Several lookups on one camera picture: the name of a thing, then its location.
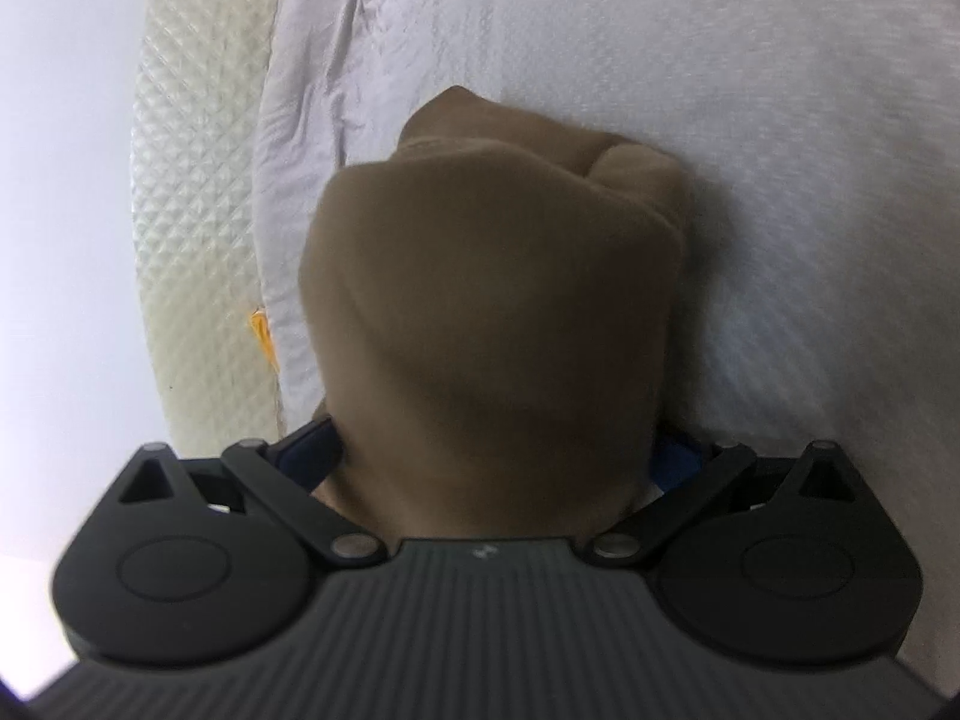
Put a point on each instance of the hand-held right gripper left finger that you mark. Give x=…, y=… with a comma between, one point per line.
x=307, y=454

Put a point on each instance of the cream quilted pillow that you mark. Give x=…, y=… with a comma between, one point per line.
x=202, y=202

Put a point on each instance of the brown pants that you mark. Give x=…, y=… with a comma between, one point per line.
x=495, y=315

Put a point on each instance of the yellow object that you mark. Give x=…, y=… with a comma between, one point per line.
x=262, y=337

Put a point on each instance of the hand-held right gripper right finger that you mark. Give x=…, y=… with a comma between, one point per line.
x=675, y=465

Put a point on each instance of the white bed cover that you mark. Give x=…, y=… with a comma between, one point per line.
x=787, y=165

